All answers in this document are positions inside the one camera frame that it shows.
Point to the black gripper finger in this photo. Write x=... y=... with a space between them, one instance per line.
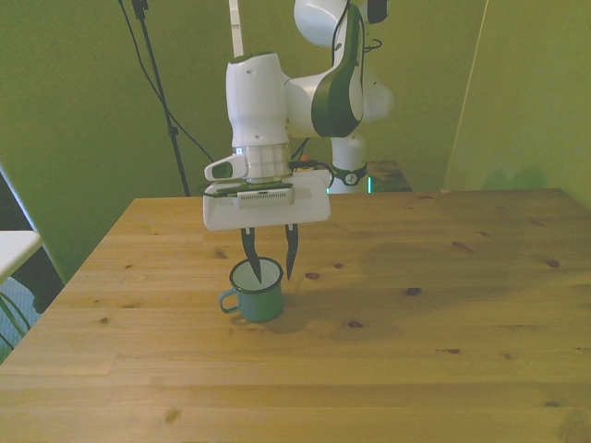
x=251 y=258
x=291 y=249

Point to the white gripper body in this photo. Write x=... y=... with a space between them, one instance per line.
x=314 y=203

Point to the teal enamel mug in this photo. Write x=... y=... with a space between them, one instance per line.
x=261 y=304

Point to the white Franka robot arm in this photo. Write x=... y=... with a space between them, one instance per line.
x=254 y=101

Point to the yellow emergency stop button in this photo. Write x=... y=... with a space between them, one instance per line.
x=303 y=160

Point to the white vertical trim strip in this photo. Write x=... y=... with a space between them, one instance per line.
x=236 y=27

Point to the black tripod light stand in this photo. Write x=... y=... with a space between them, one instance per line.
x=159 y=87

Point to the black white-edged panel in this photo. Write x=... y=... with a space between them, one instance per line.
x=37 y=267

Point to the white side shelf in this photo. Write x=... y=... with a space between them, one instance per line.
x=16 y=249

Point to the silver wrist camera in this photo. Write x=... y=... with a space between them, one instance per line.
x=265 y=197

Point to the dark wooden robot pedestal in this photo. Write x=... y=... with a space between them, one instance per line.
x=390 y=175

